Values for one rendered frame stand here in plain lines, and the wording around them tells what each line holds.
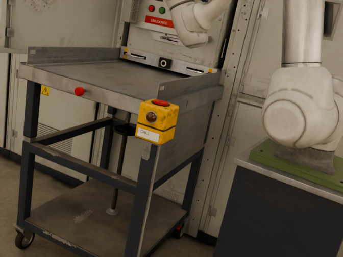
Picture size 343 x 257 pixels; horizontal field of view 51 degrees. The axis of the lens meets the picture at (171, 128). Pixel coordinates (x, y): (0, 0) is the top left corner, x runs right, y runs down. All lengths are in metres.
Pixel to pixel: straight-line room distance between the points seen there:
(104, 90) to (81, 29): 0.71
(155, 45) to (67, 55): 0.47
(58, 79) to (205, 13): 0.58
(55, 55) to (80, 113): 0.69
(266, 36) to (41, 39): 1.03
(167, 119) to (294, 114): 0.31
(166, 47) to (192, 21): 0.52
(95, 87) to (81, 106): 0.91
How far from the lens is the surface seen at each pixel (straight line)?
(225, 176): 1.86
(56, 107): 2.30
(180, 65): 1.81
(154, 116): 0.91
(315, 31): 0.98
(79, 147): 2.25
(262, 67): 1.72
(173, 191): 2.02
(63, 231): 1.67
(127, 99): 1.22
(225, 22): 1.78
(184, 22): 1.37
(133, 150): 2.06
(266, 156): 1.13
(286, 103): 0.90
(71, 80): 1.34
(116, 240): 1.64
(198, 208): 2.00
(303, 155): 1.16
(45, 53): 1.54
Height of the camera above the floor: 1.12
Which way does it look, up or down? 17 degrees down
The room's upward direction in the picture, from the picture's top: 11 degrees clockwise
